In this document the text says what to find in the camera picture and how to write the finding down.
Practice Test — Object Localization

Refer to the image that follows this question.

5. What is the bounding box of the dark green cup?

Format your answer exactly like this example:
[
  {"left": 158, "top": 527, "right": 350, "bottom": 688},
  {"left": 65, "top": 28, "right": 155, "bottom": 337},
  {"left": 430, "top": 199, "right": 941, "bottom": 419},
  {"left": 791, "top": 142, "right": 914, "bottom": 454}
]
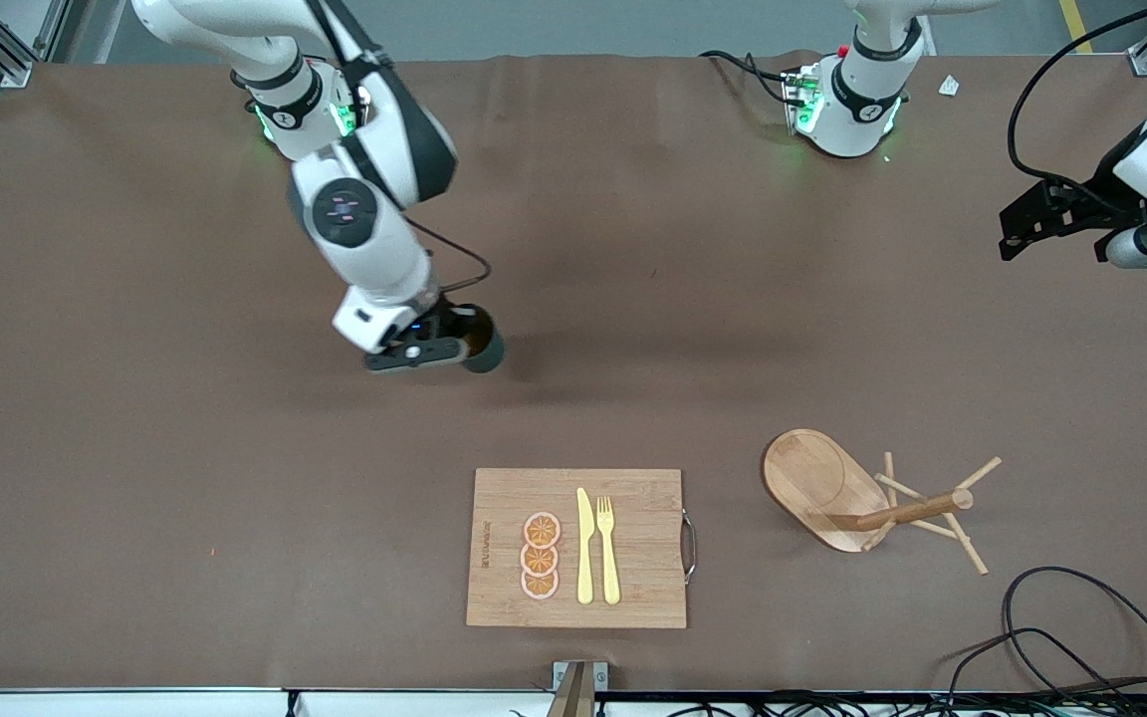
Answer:
[{"left": 454, "top": 304, "right": 506, "bottom": 375}]

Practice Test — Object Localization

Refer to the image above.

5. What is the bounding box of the yellow plastic knife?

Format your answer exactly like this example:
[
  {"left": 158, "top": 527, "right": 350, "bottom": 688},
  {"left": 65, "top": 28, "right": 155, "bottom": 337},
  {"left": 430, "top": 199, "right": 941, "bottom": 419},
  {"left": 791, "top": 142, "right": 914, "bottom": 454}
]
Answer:
[{"left": 575, "top": 487, "right": 595, "bottom": 605}]

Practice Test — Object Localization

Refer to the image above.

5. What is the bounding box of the brown table cover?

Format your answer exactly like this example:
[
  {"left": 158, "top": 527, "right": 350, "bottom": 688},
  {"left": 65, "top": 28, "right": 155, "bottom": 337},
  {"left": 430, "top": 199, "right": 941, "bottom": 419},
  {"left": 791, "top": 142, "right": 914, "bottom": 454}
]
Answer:
[{"left": 0, "top": 50, "right": 1147, "bottom": 693}]

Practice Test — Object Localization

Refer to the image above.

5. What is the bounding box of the bamboo cutting board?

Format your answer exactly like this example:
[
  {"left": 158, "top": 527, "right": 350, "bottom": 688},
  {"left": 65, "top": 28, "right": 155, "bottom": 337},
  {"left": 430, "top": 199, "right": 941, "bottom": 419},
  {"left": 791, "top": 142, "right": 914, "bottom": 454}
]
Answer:
[{"left": 465, "top": 468, "right": 699, "bottom": 630}]

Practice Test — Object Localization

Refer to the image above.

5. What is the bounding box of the yellow plastic fork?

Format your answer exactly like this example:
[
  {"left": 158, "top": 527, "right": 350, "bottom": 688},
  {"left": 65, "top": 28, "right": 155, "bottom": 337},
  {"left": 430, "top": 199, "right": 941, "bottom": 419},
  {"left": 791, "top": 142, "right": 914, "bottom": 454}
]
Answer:
[{"left": 596, "top": 496, "right": 622, "bottom": 606}]

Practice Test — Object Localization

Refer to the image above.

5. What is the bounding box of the wooden mug tree rack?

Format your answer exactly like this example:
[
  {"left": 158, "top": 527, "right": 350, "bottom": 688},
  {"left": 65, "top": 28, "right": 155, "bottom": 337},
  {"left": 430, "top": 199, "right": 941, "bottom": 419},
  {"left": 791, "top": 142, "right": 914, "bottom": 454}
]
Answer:
[{"left": 761, "top": 428, "right": 1003, "bottom": 577}]

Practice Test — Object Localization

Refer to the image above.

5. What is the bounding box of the black right arm wrist cable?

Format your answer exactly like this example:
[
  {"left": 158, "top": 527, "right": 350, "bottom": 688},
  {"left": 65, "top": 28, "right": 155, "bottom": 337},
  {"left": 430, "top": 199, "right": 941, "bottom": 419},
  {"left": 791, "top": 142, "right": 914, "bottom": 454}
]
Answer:
[{"left": 310, "top": 0, "right": 492, "bottom": 295}]

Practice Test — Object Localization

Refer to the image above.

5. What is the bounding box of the black arm wrist cable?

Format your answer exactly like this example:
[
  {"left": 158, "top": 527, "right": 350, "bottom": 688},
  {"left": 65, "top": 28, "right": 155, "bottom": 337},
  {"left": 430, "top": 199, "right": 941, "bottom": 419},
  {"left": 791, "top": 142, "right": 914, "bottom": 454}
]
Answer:
[
  {"left": 310, "top": 0, "right": 492, "bottom": 295},
  {"left": 1008, "top": 0, "right": 1147, "bottom": 190}
]

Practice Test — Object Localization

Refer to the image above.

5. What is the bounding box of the black left arm wrist cable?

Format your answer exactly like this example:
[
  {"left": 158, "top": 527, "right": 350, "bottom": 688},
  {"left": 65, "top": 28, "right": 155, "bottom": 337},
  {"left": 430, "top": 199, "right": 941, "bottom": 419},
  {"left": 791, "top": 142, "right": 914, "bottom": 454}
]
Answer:
[{"left": 1008, "top": 0, "right": 1147, "bottom": 190}]

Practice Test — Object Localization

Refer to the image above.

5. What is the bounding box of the black looped cable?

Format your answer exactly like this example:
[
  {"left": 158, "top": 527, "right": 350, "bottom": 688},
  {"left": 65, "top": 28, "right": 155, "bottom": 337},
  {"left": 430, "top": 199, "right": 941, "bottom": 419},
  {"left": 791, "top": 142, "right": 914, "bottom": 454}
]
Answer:
[
  {"left": 950, "top": 627, "right": 1122, "bottom": 717},
  {"left": 1002, "top": 566, "right": 1147, "bottom": 698}
]

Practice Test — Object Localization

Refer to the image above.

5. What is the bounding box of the black left arm base cable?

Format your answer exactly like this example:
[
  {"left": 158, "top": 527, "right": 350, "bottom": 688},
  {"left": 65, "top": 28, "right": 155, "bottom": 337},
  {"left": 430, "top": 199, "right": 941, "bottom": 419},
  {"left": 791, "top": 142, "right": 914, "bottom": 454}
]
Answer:
[{"left": 698, "top": 50, "right": 799, "bottom": 106}]

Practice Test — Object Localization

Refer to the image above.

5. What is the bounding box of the metal table bracket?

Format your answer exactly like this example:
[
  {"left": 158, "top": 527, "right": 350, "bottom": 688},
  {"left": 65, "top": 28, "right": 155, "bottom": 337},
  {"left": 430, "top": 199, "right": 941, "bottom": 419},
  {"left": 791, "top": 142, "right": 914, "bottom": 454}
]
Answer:
[{"left": 552, "top": 660, "right": 609, "bottom": 693}]

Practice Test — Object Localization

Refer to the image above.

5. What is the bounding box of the black cable along table edge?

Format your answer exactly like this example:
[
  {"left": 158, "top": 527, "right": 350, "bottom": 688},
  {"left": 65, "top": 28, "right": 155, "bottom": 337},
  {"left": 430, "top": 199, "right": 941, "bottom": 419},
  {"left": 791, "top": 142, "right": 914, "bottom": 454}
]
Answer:
[{"left": 598, "top": 690, "right": 1147, "bottom": 717}]

